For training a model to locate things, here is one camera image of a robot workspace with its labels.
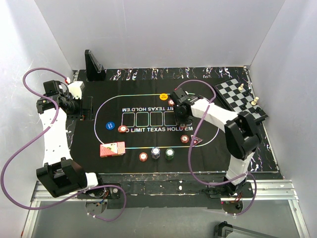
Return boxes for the blue poker chip stack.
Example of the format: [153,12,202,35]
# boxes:
[151,147,160,160]

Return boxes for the black card shoe holder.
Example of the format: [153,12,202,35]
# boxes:
[84,50,106,81]

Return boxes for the blue round blind button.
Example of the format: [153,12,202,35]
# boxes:
[106,121,115,130]

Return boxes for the black poker felt mat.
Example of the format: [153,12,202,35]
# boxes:
[69,79,248,174]

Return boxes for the green poker chip stack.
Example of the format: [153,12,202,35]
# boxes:
[165,148,174,160]

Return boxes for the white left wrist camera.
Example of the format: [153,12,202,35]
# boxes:
[68,81,85,100]

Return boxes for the black silver chess board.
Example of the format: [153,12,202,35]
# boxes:
[214,79,268,124]

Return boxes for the red playing card deck box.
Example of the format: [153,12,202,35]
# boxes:
[100,142,125,158]

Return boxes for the yellow round blind button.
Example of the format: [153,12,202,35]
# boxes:
[159,93,168,101]

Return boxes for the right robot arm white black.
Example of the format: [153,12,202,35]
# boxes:
[170,88,261,197]

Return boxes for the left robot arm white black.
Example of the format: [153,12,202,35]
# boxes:
[36,80,106,198]

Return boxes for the white chess piece tall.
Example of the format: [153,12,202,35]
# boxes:
[238,83,244,91]

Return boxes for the black case bottom corner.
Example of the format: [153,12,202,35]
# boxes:
[213,221,274,238]

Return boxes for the red chips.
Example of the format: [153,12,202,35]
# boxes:
[118,125,128,133]
[168,99,174,107]
[180,135,189,143]

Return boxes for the red poker chip stack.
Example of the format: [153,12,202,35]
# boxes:
[139,152,148,162]

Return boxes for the black triangular dealer button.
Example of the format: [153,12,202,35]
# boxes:
[191,134,203,146]

